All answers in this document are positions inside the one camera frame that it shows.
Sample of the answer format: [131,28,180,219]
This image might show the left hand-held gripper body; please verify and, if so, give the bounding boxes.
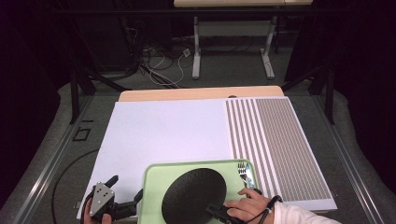
[88,181,138,223]

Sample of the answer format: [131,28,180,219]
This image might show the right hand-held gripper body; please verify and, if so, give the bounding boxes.
[219,208,250,224]

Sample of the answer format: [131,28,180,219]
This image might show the light green tray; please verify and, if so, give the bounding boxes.
[137,159,266,224]

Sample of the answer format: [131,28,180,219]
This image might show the black round plate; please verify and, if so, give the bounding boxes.
[161,168,227,224]

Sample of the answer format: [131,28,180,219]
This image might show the wooden-handled knife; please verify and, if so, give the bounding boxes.
[244,162,259,191]

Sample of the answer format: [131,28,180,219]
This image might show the person's right hand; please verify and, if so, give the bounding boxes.
[223,188,276,224]

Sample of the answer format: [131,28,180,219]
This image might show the person's left hand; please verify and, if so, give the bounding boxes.
[83,199,114,224]

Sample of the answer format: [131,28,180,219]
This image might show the striped placemat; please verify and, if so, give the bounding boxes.
[225,96,333,203]

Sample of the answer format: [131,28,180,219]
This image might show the black metal stand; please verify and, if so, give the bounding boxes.
[69,66,132,125]
[281,63,335,125]

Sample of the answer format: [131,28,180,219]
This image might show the white-legged table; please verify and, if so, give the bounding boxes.
[173,0,313,80]

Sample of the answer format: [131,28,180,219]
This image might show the left hand-held gripper cable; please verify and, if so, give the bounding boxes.
[79,190,94,224]

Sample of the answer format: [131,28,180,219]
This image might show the hand-held gripper cable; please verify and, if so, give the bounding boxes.
[244,194,284,224]
[79,190,94,224]

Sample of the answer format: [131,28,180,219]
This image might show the right hand-held gripper cable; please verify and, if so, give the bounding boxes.
[244,194,284,224]

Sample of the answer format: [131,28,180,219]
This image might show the aluminium floor rail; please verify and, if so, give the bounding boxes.
[311,94,379,224]
[12,94,94,224]

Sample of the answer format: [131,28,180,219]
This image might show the black cable bundle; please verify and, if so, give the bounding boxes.
[116,18,148,80]

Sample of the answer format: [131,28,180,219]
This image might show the white floor cable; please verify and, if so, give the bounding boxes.
[146,48,191,89]

